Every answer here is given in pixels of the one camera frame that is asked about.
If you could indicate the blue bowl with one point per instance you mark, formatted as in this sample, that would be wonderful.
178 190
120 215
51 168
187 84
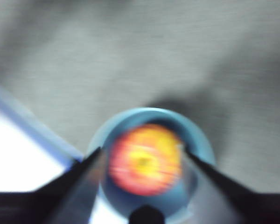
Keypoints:
200 140

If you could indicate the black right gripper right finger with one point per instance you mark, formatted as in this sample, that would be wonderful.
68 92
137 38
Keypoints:
247 207

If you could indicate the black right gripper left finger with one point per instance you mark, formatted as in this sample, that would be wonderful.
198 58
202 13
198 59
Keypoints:
37 207

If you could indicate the red yellow apple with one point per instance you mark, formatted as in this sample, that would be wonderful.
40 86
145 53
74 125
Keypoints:
144 161

